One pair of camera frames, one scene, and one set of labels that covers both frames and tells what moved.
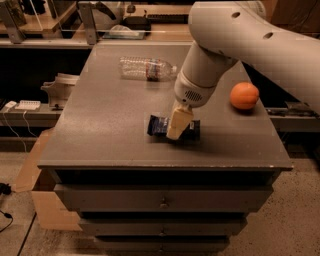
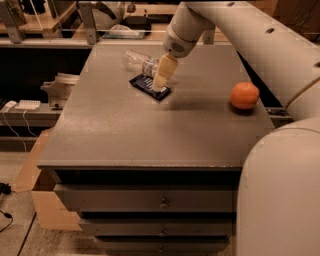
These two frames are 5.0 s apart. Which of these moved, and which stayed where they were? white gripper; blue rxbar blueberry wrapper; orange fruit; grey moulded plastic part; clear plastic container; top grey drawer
Moved: blue rxbar blueberry wrapper; white gripper
Stayed: orange fruit; top grey drawer; clear plastic container; grey moulded plastic part
